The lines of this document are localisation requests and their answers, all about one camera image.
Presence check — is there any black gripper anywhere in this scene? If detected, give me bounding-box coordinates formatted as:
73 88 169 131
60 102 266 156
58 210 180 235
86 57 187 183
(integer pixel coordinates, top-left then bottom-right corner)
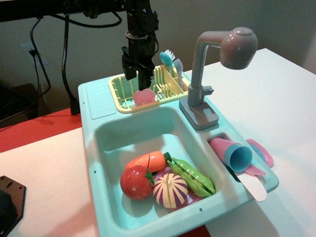
121 34 156 90

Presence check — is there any pink toy cup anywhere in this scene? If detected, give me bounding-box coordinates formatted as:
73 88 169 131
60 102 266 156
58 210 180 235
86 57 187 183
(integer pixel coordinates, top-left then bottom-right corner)
133 89 156 106

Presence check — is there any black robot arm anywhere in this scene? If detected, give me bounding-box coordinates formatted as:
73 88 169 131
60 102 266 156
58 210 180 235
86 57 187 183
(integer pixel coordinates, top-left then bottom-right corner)
0 0 158 90

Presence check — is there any yellow drying rack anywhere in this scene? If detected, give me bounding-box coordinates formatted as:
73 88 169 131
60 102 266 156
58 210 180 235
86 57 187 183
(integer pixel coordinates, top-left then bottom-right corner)
108 64 189 114

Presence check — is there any teal toy sink unit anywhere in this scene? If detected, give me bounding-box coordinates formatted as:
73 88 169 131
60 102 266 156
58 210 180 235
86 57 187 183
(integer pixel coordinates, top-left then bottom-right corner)
79 77 253 237

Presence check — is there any pink tall cup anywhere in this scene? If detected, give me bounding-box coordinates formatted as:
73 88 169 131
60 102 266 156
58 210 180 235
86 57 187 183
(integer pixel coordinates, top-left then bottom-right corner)
209 137 238 166

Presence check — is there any blue tall cup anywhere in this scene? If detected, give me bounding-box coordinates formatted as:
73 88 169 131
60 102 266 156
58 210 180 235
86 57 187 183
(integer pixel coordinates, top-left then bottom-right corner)
224 144 252 172

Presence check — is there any teal dish brush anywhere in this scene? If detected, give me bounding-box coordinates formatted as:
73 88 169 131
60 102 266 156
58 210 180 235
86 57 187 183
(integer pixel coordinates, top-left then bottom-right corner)
159 49 175 74

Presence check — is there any orange toy carrot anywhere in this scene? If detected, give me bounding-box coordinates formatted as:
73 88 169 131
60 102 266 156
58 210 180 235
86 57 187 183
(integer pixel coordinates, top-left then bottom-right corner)
125 151 171 173

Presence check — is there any grey toy faucet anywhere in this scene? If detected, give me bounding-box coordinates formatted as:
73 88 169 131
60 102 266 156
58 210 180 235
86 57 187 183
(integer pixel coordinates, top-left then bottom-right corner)
179 27 259 130

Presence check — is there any red toy tomato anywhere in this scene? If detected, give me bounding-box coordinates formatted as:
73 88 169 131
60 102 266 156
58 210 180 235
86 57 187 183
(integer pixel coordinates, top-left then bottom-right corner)
120 165 154 200

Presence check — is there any purple striped toy onion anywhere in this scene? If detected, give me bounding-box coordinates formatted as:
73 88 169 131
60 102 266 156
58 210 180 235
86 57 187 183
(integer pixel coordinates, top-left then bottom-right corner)
153 173 188 209

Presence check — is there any green toy pea pod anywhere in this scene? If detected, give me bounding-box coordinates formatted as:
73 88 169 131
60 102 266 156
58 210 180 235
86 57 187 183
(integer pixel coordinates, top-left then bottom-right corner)
167 158 216 197

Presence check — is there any pink toy plate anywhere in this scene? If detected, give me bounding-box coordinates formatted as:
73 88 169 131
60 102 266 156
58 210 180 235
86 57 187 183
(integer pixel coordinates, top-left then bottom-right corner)
246 139 274 168

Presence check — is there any pink toy spoon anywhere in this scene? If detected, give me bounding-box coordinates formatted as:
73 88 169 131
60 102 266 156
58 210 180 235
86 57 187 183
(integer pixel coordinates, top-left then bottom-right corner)
244 165 266 177

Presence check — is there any white toy knife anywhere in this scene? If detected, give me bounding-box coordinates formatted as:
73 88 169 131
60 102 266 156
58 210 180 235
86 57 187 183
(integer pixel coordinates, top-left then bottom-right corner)
234 172 267 202

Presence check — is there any black gooseneck cable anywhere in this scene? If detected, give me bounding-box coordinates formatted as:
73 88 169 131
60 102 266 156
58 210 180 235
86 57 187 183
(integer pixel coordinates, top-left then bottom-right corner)
61 14 80 116

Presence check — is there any black power cable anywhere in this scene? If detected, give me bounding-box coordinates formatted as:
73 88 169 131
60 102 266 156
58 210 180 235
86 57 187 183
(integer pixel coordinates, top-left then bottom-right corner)
0 17 51 124

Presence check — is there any white wall outlet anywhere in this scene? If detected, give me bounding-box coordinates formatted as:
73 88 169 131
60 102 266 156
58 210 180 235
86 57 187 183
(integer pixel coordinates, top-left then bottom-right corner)
20 42 49 67

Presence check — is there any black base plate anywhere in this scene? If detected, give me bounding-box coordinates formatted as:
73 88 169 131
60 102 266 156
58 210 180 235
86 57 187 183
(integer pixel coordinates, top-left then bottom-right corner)
0 175 26 237

